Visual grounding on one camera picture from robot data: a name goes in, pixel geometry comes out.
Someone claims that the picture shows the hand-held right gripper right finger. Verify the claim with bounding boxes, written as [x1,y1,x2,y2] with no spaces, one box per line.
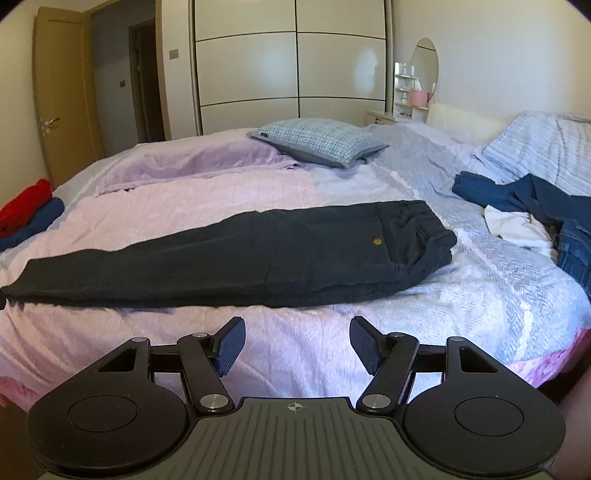
[349,315,509,414]

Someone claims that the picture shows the checked small pillow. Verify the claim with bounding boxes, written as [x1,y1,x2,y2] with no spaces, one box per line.
[247,117,391,169]

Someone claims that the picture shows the blue folded garment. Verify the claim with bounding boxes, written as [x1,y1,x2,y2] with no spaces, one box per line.
[0,198,65,252]

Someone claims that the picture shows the white bed headboard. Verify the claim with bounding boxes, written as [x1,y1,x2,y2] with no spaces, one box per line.
[425,102,515,146]

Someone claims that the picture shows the large striped pillow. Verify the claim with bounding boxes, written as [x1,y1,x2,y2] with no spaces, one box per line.
[480,111,591,197]

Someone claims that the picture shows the cream wardrobe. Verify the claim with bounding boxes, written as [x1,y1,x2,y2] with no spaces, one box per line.
[191,0,393,136]

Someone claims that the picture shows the black pants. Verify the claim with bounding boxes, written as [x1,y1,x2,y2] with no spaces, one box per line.
[0,199,458,309]

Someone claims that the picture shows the purple blanket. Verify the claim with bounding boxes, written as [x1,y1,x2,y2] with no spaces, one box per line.
[95,137,305,197]

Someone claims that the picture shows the wooden door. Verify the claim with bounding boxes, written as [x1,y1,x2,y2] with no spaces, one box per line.
[32,7,105,192]

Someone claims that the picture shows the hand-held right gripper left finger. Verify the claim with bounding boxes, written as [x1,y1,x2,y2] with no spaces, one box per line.
[88,316,247,414]

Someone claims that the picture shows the oval vanity mirror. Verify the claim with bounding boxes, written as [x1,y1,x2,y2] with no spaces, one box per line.
[410,37,438,93]

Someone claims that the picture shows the red folded garment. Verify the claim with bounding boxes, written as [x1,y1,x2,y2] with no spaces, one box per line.
[0,179,52,232]

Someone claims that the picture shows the dark navy garment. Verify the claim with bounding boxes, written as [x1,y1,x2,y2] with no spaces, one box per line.
[510,176,591,229]

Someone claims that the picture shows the white vanity shelf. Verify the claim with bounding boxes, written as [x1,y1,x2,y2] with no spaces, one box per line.
[392,60,432,121]

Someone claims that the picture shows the blue denim jeans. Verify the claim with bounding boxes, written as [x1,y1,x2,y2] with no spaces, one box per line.
[551,219,591,301]

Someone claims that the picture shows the white garment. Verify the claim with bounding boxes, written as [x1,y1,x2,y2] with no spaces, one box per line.
[482,205,561,250]

